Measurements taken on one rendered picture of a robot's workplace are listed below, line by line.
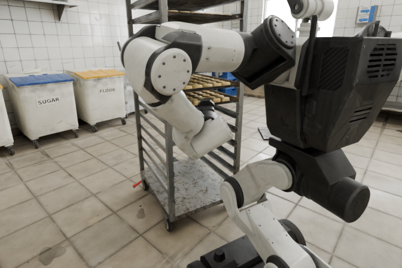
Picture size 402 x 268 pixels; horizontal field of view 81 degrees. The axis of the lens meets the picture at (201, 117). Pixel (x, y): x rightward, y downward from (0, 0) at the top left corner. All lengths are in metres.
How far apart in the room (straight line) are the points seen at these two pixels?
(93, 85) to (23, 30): 1.01
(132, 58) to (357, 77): 0.46
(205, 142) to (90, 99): 2.71
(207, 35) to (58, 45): 3.34
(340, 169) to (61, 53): 3.47
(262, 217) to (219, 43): 0.81
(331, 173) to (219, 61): 0.46
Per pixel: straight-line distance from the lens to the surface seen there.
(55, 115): 3.09
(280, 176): 0.81
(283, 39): 0.56
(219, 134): 0.57
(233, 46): 0.50
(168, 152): 1.25
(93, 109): 3.25
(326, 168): 0.75
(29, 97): 2.99
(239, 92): 1.38
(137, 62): 0.41
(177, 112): 0.46
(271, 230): 1.09
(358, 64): 0.61
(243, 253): 1.24
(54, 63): 3.71
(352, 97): 0.63
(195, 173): 1.85
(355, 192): 0.75
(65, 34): 3.77
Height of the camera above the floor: 1.09
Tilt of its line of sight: 17 degrees down
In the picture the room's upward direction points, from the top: straight up
